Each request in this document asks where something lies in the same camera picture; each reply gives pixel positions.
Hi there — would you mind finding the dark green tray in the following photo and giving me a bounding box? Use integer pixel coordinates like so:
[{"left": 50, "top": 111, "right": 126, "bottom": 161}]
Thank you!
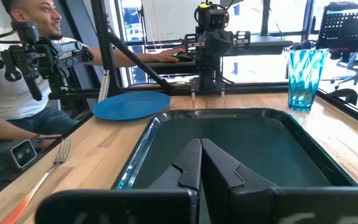
[{"left": 112, "top": 107, "right": 358, "bottom": 190}]

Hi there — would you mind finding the person's hand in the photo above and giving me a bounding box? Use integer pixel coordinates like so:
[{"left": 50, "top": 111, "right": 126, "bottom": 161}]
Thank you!
[{"left": 149, "top": 47, "right": 186, "bottom": 64}]

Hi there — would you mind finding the office chair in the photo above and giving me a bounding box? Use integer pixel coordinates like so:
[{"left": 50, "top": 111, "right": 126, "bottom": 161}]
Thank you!
[{"left": 330, "top": 51, "right": 358, "bottom": 96}]

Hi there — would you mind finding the black computer mouse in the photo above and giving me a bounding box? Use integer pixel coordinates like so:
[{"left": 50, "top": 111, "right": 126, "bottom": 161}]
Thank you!
[{"left": 172, "top": 53, "right": 195, "bottom": 62}]

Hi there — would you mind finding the black chair armrest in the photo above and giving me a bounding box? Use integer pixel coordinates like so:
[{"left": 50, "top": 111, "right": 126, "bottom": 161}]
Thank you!
[{"left": 324, "top": 88, "right": 358, "bottom": 106}]

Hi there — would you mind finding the person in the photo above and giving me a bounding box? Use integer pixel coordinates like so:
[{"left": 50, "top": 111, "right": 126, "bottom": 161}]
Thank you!
[{"left": 0, "top": 0, "right": 186, "bottom": 195}]

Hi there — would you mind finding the black perforated panel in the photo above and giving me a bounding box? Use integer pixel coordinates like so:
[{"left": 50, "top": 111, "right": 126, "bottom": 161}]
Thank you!
[{"left": 316, "top": 1, "right": 358, "bottom": 60}]

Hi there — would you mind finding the silver frame bracket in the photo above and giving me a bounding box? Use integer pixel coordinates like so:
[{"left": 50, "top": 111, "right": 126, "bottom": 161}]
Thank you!
[{"left": 97, "top": 69, "right": 111, "bottom": 103}]

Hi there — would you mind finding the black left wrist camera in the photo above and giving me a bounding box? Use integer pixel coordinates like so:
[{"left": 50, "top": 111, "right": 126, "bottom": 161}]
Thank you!
[{"left": 194, "top": 1, "right": 231, "bottom": 32}]

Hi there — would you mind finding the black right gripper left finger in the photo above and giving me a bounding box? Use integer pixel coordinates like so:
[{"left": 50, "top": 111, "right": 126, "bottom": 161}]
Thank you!
[{"left": 149, "top": 138, "right": 203, "bottom": 191}]

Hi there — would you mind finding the white-faced table-level camera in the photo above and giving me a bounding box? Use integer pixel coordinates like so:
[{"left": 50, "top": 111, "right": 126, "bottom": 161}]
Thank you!
[{"left": 9, "top": 138, "right": 39, "bottom": 170}]

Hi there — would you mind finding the blue translucent plastic cup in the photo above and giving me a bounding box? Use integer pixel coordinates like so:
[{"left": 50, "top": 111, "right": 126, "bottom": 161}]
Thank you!
[{"left": 286, "top": 48, "right": 328, "bottom": 112}]

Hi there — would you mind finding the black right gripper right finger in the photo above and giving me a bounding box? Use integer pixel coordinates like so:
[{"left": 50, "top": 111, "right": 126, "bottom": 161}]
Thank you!
[{"left": 200, "top": 138, "right": 280, "bottom": 224}]

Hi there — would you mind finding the grey desk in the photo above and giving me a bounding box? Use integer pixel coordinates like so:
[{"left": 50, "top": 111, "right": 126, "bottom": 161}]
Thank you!
[{"left": 144, "top": 34, "right": 294, "bottom": 75}]

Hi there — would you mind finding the fork with orange handle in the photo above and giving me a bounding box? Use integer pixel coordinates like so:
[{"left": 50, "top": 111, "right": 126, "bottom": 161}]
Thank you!
[{"left": 0, "top": 137, "right": 72, "bottom": 224}]

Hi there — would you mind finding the blue plate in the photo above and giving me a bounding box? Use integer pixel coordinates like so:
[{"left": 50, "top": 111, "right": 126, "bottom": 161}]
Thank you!
[{"left": 92, "top": 90, "right": 172, "bottom": 121}]

